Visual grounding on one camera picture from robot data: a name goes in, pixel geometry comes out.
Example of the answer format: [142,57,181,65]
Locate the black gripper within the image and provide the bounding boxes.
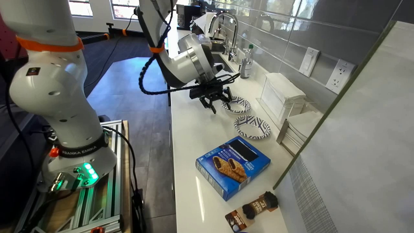
[187,81,234,116]

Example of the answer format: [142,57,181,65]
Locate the blue snack bar box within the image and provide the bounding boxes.
[194,135,271,202]

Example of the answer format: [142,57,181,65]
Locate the maroon perforated panel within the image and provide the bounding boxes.
[0,15,23,63]

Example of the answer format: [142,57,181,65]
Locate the brown candy bar wrapper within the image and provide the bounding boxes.
[223,191,280,233]

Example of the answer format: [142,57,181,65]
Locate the white power outlet plate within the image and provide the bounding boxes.
[324,59,355,95]

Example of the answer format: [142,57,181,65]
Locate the black tripod with orange clips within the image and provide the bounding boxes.
[80,21,145,46]

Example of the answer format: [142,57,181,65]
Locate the black and white patterned bowl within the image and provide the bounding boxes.
[234,116,273,142]
[223,96,252,116]

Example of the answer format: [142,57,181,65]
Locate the chrome kitchen faucet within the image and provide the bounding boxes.
[208,12,240,63]

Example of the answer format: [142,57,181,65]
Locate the white light switch plate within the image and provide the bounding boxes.
[297,46,321,78]

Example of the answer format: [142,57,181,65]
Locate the dark kitchen sink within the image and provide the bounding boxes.
[211,51,236,74]

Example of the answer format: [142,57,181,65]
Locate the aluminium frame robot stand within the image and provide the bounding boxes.
[24,120,133,233]

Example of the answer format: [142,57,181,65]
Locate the clear soap dispenser bottle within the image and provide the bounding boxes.
[239,43,256,81]

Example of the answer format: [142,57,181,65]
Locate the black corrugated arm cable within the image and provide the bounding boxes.
[137,8,242,98]

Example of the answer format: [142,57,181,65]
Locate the white framed window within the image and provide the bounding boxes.
[66,0,143,23]

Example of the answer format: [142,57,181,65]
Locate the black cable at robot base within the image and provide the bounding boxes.
[102,125,145,233]

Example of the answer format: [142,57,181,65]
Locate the clear acrylic tray box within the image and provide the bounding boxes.
[274,109,324,158]

